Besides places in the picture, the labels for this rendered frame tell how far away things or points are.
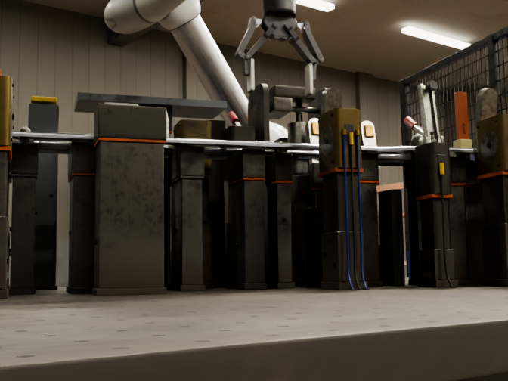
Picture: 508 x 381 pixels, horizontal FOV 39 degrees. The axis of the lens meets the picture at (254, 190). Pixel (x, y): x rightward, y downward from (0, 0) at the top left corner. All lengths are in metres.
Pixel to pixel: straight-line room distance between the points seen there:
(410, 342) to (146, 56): 8.45
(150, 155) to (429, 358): 0.85
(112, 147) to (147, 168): 0.07
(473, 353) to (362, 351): 0.11
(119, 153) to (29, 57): 7.00
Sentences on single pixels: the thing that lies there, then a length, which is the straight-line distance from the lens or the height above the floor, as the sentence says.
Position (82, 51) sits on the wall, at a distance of 8.50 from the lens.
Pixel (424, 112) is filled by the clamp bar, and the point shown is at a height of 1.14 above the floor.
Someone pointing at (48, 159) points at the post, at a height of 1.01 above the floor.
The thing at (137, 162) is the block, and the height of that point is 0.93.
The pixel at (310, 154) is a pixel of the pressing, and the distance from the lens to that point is 1.63.
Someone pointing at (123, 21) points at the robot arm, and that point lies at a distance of 2.03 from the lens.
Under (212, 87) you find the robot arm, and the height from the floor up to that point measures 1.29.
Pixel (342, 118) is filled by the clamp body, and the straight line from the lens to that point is 1.38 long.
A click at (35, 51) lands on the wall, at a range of 8.29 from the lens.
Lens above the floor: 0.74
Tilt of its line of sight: 6 degrees up
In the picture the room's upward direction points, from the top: 1 degrees counter-clockwise
